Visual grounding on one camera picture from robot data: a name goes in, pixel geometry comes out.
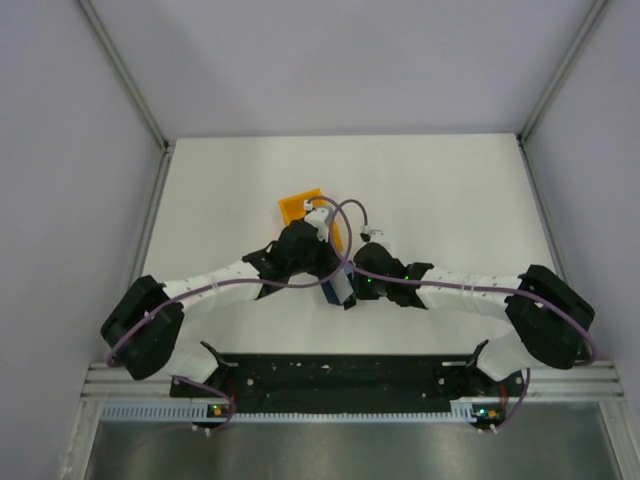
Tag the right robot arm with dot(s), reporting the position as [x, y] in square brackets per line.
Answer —
[547, 317]

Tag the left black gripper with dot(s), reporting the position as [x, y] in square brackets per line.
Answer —
[330, 259]

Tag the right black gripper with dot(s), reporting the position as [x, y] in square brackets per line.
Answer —
[361, 293]

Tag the left aluminium frame post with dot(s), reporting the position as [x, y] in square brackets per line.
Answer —
[121, 72]

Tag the yellow plastic bin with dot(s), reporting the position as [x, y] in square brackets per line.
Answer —
[292, 208]

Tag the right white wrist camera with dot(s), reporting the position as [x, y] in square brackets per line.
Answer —
[368, 235]

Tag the grey cable duct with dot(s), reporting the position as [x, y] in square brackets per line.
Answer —
[218, 413]

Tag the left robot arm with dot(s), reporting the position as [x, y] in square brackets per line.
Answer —
[144, 330]

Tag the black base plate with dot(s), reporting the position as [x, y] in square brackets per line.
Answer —
[347, 383]

